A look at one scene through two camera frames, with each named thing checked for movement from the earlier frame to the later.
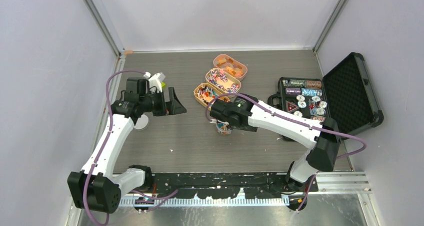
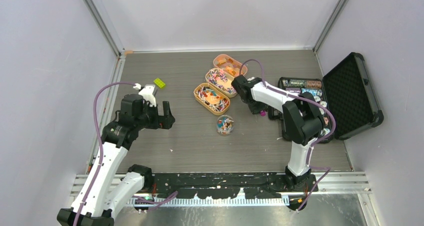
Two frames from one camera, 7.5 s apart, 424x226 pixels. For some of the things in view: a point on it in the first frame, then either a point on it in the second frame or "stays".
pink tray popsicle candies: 238,70 stays
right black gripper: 250,128 → 255,110
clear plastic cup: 221,127 stays
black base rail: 220,185 stays
